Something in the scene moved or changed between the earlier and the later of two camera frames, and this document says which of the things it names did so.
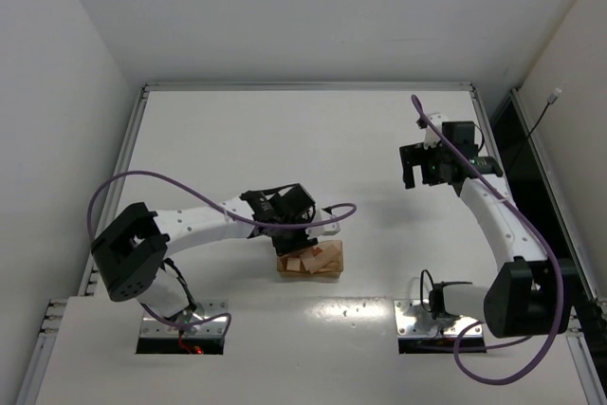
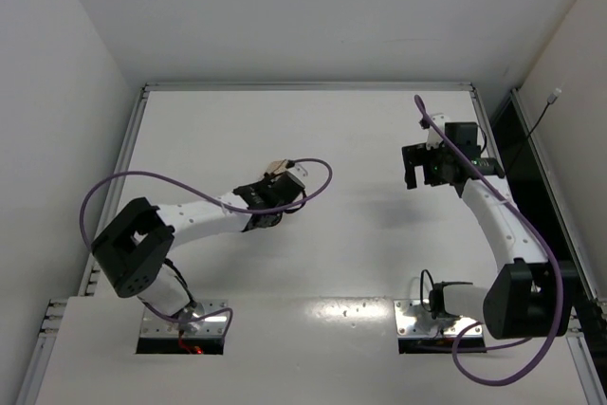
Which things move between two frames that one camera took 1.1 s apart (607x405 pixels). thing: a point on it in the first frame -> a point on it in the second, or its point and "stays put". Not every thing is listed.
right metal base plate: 413,322 stays put
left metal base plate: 211,328 stays put
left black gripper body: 291,242 -> 289,185
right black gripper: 416,158 stays put
